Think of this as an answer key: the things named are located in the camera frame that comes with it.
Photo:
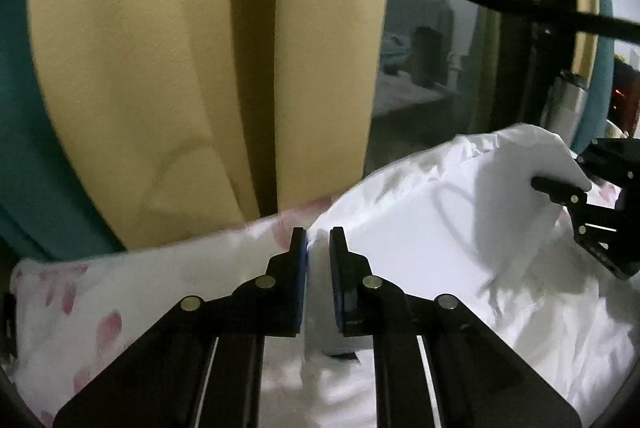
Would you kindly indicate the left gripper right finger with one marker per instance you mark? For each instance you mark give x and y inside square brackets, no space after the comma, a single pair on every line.
[435,362]

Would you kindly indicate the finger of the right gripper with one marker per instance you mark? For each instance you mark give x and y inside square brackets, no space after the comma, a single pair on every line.
[562,193]

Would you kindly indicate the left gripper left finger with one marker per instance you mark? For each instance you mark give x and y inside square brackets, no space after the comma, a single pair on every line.
[200,364]

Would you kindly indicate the white garment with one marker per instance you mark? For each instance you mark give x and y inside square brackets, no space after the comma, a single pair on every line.
[462,218]

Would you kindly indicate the steel thermos bottle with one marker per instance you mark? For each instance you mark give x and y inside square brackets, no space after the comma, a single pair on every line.
[565,105]

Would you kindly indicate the floral bed sheet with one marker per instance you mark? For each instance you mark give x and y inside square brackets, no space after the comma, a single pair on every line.
[73,319]

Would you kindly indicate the teal curtain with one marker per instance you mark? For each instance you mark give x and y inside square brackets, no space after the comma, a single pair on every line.
[46,214]

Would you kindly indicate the right side yellow curtain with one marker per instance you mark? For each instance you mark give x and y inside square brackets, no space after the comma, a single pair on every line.
[517,62]

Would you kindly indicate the yellow curtain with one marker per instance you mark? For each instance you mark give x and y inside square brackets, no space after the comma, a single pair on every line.
[182,117]
[517,62]

